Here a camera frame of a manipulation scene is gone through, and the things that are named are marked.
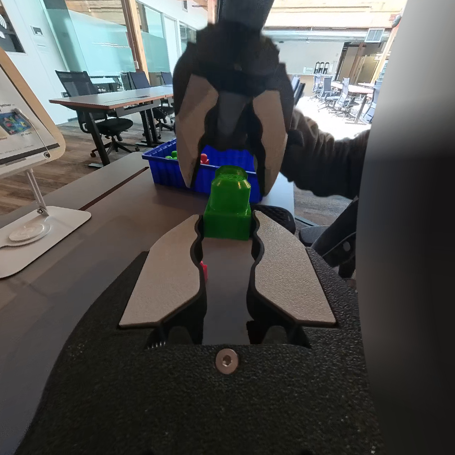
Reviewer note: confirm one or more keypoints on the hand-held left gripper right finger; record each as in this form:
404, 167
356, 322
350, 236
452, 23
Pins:
291, 284

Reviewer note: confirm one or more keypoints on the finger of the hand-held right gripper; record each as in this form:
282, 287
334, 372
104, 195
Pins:
192, 121
274, 131

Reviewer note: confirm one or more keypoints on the black textured wrist rest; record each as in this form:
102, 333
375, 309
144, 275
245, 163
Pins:
277, 217

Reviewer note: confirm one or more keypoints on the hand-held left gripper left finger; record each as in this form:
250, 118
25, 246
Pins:
163, 284

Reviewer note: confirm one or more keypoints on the green building block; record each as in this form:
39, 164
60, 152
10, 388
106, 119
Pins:
173, 154
227, 206

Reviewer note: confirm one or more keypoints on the black office chair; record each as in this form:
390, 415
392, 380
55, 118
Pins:
334, 234
106, 124
341, 92

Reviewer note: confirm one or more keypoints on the wooden office desk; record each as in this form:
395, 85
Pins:
121, 99

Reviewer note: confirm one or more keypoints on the blue plastic bin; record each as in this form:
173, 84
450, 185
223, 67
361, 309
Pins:
163, 170

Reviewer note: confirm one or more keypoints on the printed instruction sheet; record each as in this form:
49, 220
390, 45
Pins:
14, 128

